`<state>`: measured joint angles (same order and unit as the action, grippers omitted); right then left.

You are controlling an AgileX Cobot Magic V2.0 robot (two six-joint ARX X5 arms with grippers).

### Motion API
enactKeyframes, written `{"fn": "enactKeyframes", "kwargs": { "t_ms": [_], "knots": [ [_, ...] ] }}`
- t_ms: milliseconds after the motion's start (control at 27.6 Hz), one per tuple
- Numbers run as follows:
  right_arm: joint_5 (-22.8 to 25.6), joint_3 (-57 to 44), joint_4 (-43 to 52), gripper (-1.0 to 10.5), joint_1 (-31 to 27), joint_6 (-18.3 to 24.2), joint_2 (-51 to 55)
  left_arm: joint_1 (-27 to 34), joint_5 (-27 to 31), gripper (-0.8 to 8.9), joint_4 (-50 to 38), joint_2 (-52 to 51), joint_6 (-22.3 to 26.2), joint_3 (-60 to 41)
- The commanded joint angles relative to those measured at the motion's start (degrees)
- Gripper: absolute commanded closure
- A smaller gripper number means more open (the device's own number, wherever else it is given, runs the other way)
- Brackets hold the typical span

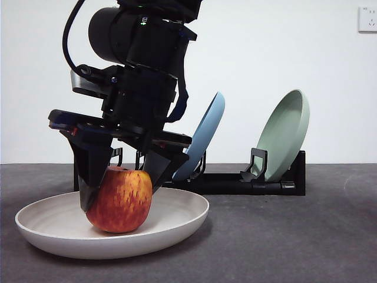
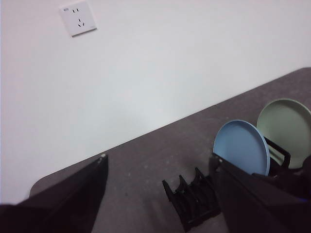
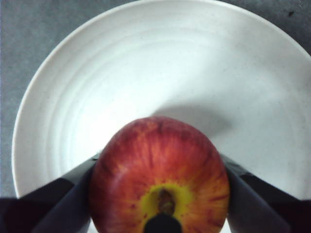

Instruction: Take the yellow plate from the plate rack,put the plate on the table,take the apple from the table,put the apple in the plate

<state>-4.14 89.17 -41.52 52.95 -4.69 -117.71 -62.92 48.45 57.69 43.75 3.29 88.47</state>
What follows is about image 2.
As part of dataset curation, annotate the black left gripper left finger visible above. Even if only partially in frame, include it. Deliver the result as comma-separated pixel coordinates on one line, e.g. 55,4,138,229
0,154,109,233

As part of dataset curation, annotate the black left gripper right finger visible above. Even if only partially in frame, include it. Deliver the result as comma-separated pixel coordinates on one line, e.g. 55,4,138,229
208,154,311,233

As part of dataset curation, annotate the blue round plate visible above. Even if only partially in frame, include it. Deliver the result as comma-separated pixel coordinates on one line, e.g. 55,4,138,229
213,119,271,177

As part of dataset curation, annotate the black plastic plate rack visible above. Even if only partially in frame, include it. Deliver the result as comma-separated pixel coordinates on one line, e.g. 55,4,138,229
162,136,304,233

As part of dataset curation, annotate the green round plate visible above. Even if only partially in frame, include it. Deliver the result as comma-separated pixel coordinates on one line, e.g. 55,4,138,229
256,98,311,169

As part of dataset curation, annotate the white wall socket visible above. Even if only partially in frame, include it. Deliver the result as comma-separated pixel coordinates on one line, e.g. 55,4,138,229
59,0,98,38

